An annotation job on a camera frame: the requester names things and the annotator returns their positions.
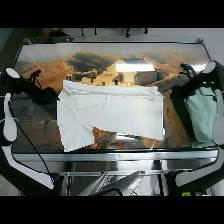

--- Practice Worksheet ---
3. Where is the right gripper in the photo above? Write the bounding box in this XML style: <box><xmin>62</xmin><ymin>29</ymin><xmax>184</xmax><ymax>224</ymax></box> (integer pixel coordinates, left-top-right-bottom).
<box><xmin>170</xmin><ymin>84</ymin><xmax>192</xmax><ymax>102</ymax></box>

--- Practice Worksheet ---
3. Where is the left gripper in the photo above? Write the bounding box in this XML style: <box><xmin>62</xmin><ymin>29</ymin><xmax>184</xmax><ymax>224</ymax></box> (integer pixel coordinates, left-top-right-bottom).
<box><xmin>35</xmin><ymin>86</ymin><xmax>61</xmax><ymax>105</ymax></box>

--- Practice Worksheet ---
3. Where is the pale green garment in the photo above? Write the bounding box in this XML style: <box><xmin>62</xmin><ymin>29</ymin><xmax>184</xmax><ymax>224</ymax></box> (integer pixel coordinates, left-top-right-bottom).
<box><xmin>185</xmin><ymin>86</ymin><xmax>218</xmax><ymax>148</ymax></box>

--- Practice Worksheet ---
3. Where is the white garment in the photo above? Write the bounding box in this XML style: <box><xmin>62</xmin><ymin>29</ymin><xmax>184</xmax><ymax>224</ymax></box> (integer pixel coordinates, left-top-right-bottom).
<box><xmin>56</xmin><ymin>79</ymin><xmax>166</xmax><ymax>153</ymax></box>

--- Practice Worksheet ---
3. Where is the black cable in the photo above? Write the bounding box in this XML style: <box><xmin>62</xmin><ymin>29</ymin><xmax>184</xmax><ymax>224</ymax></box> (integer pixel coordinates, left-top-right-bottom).
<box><xmin>13</xmin><ymin>116</ymin><xmax>53</xmax><ymax>176</ymax></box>

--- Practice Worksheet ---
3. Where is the silver frame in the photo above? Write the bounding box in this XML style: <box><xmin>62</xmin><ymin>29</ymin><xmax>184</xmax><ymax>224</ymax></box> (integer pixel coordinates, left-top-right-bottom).
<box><xmin>11</xmin><ymin>35</ymin><xmax>221</xmax><ymax>197</ymax></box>

